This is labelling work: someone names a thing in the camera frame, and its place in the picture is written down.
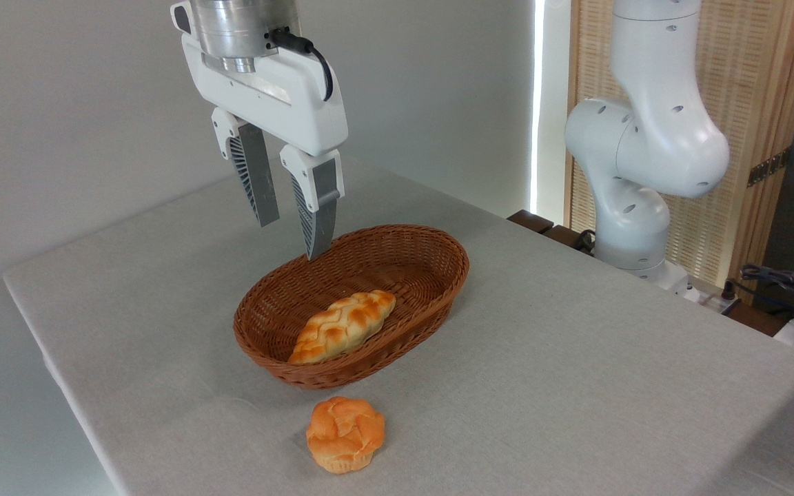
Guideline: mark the round muffin-shaped bread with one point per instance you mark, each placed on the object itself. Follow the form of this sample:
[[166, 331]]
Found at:
[[345, 434]]

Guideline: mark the dark metal screen hinge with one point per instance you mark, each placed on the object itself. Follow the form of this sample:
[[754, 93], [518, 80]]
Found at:
[[769, 167]]

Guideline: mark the long braided bread loaf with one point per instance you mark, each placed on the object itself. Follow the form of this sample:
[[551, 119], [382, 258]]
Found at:
[[342, 327]]

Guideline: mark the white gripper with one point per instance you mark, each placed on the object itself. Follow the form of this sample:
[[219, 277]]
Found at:
[[287, 96]]

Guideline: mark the grey fabric tablecloth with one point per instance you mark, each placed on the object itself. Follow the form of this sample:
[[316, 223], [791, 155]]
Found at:
[[576, 386]]

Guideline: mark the brown oval wicker basket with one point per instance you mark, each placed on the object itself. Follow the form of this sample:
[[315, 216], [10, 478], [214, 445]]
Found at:
[[404, 269]]

